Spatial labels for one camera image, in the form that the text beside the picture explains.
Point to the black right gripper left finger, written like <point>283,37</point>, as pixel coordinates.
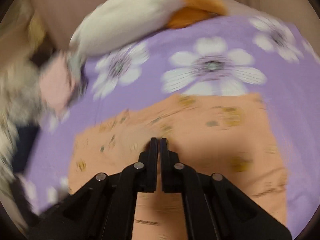
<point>104,208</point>

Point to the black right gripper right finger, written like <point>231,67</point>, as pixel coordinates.
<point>214,208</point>

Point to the orange cartoon print garment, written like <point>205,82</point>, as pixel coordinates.
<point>226,134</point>

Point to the dark navy garment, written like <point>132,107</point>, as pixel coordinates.
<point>24,143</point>

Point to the white grey folded garment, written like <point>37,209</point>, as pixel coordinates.
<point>21,103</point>

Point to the pink folded garment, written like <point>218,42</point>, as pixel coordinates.
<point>56,84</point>

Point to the purple floral bed sheet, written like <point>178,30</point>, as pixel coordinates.
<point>224,56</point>

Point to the white and orange plush pillow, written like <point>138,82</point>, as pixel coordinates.
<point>116,23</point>

